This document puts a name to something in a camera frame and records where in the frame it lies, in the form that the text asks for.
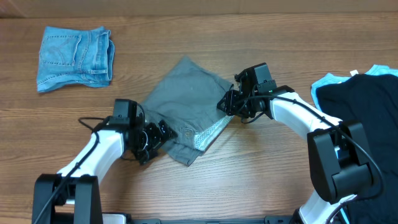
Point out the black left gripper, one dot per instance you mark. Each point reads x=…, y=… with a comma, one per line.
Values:
x=156, y=137

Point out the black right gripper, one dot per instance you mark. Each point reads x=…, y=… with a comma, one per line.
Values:
x=232, y=109

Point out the grey cotton shorts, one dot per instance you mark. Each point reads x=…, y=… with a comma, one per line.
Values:
x=186, y=99

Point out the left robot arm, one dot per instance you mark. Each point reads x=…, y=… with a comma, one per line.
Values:
x=72, y=195

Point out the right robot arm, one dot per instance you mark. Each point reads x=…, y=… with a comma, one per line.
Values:
x=341, y=165

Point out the folded blue denim shorts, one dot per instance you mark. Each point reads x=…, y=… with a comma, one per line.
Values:
x=69, y=57

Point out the black t-shirt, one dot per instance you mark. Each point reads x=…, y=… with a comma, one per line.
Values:
x=370, y=140

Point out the light blue t-shirt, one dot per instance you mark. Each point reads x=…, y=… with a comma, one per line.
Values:
x=323, y=82

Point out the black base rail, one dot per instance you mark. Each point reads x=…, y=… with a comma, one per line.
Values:
x=211, y=221

